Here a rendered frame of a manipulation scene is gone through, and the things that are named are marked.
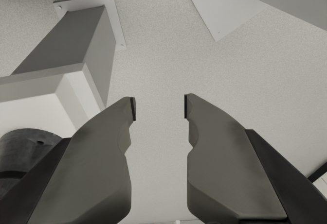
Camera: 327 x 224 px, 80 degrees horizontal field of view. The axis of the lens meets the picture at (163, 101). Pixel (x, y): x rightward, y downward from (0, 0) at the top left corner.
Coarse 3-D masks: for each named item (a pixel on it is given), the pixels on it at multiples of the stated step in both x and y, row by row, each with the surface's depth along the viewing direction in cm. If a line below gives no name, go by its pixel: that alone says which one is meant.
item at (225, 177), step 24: (192, 96) 11; (192, 120) 9; (216, 120) 9; (192, 144) 10; (216, 144) 8; (240, 144) 8; (192, 168) 7; (216, 168) 7; (240, 168) 7; (192, 192) 6; (216, 192) 6; (240, 192) 6; (264, 192) 6; (216, 216) 6; (240, 216) 5; (264, 216) 5
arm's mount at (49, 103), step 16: (32, 80) 40; (48, 80) 39; (64, 80) 40; (0, 96) 37; (16, 96) 36; (32, 96) 35; (48, 96) 35; (64, 96) 38; (0, 112) 36; (16, 112) 37; (32, 112) 37; (48, 112) 37; (64, 112) 38; (80, 112) 45; (0, 128) 38; (16, 128) 39; (48, 128) 40; (64, 128) 40
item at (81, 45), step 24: (72, 0) 97; (96, 0) 99; (72, 24) 82; (96, 24) 77; (120, 24) 107; (48, 48) 64; (72, 48) 61; (96, 48) 69; (120, 48) 116; (24, 72) 53; (48, 72) 42; (72, 72) 41; (96, 72) 64; (96, 96) 47
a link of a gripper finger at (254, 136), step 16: (256, 144) 8; (272, 160) 7; (272, 176) 6; (288, 176) 6; (304, 176) 6; (288, 192) 6; (304, 192) 6; (320, 192) 6; (288, 208) 5; (304, 208) 5; (320, 208) 5
